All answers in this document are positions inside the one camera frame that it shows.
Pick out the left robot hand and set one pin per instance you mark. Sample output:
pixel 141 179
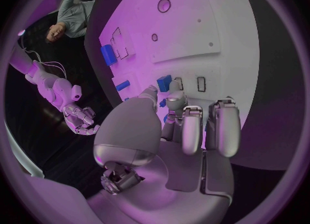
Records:
pixel 135 134

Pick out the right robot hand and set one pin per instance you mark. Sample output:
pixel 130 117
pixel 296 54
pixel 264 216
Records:
pixel 81 119

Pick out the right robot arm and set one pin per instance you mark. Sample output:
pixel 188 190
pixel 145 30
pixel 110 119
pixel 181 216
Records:
pixel 48 84

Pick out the white task board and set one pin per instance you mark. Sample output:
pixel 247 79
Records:
pixel 184 39

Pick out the small blue cylinder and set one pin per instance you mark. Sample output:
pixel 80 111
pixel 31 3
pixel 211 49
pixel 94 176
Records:
pixel 122 85

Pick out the blue block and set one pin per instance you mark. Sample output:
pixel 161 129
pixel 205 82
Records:
pixel 164 83

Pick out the large blue cylinder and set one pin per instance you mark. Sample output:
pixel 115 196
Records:
pixel 108 55

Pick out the person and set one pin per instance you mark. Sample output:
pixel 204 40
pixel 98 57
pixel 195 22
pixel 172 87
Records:
pixel 74 16

